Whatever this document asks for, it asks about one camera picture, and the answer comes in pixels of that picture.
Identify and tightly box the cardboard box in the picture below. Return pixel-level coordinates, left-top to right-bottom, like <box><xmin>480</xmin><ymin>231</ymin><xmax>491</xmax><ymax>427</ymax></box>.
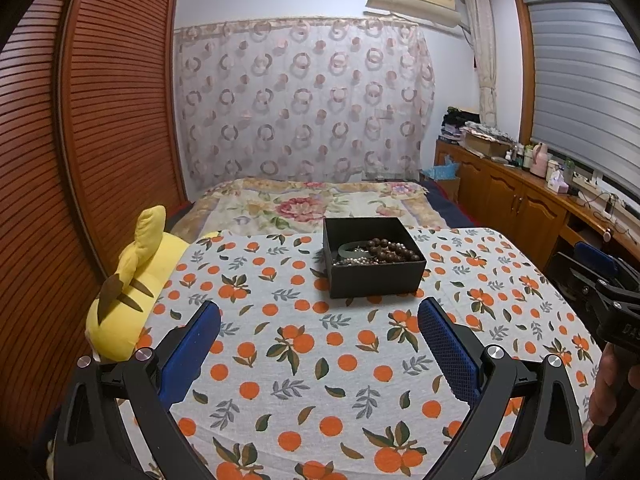
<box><xmin>460</xmin><ymin>122</ymin><xmax>517</xmax><ymax>159</ymax></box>

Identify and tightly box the yellow plush toy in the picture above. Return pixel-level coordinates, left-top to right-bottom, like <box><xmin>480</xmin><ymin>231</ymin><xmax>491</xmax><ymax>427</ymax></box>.
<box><xmin>85</xmin><ymin>205</ymin><xmax>222</xmax><ymax>363</ymax></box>

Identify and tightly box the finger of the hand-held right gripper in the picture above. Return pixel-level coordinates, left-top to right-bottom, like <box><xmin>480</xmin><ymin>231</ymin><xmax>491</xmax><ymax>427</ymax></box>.
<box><xmin>572</xmin><ymin>241</ymin><xmax>621</xmax><ymax>282</ymax></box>
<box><xmin>551</xmin><ymin>251</ymin><xmax>601</xmax><ymax>311</ymax></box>

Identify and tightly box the grey window blind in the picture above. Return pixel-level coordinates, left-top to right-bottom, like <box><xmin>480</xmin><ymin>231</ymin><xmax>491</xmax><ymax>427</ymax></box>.
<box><xmin>525</xmin><ymin>0</ymin><xmax>640</xmax><ymax>184</ymax></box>

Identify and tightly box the blue plastic bag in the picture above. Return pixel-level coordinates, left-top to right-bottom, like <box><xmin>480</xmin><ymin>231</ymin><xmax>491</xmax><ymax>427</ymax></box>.
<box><xmin>424</xmin><ymin>155</ymin><xmax>462</xmax><ymax>184</ymax></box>

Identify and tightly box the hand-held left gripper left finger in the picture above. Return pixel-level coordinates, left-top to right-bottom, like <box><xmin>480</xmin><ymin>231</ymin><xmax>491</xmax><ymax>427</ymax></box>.
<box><xmin>57</xmin><ymin>300</ymin><xmax>223</xmax><ymax>480</ymax></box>

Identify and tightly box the black jewelry box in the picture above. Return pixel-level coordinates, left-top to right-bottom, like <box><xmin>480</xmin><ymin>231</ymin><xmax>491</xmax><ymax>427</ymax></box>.
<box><xmin>322</xmin><ymin>216</ymin><xmax>427</xmax><ymax>300</ymax></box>

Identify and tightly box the floral blanket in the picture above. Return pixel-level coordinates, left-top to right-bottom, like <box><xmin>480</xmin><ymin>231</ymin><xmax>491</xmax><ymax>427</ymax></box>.
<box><xmin>167</xmin><ymin>177</ymin><xmax>453</xmax><ymax>239</ymax></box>

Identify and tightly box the wooden louvered wardrobe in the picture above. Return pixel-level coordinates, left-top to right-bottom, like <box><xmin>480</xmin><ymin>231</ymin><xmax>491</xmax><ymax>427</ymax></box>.
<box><xmin>0</xmin><ymin>0</ymin><xmax>193</xmax><ymax>461</ymax></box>

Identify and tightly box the orange fruit print sheet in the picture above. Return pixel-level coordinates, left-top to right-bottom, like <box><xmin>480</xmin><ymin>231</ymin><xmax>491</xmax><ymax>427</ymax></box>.
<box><xmin>47</xmin><ymin>227</ymin><xmax>608</xmax><ymax>480</ymax></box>

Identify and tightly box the white lace curtain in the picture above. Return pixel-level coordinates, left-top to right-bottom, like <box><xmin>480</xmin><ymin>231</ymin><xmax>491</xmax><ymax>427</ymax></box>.
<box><xmin>462</xmin><ymin>0</ymin><xmax>502</xmax><ymax>129</ymax></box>

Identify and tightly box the wooden cabinet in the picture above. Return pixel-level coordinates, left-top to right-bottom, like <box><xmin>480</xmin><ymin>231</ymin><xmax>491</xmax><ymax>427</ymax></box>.
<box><xmin>432</xmin><ymin>139</ymin><xmax>640</xmax><ymax>281</ymax></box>

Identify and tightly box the stack of folded clothes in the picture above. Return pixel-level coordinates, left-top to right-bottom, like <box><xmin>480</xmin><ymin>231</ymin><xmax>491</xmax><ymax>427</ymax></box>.
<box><xmin>440</xmin><ymin>106</ymin><xmax>482</xmax><ymax>144</ymax></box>

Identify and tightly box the person's right hand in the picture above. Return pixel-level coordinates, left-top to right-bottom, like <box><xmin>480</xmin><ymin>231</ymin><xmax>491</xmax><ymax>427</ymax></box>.
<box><xmin>587</xmin><ymin>342</ymin><xmax>640</xmax><ymax>453</ymax></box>

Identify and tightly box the row of bottles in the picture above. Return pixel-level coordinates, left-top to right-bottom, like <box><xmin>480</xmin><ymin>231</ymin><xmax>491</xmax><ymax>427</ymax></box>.
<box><xmin>502</xmin><ymin>141</ymin><xmax>577</xmax><ymax>196</ymax></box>

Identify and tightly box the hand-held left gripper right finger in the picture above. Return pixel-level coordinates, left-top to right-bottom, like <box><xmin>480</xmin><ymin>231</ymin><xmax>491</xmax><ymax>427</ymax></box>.
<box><xmin>416</xmin><ymin>297</ymin><xmax>587</xmax><ymax>480</ymax></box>

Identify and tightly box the circle patterned sheer curtain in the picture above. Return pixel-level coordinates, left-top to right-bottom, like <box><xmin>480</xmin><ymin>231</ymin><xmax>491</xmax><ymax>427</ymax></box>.
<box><xmin>172</xmin><ymin>17</ymin><xmax>436</xmax><ymax>193</ymax></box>

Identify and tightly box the brown wooden bead bracelet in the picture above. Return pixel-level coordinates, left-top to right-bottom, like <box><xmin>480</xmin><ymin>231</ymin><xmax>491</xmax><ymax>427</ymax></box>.
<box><xmin>367</xmin><ymin>237</ymin><xmax>422</xmax><ymax>264</ymax></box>

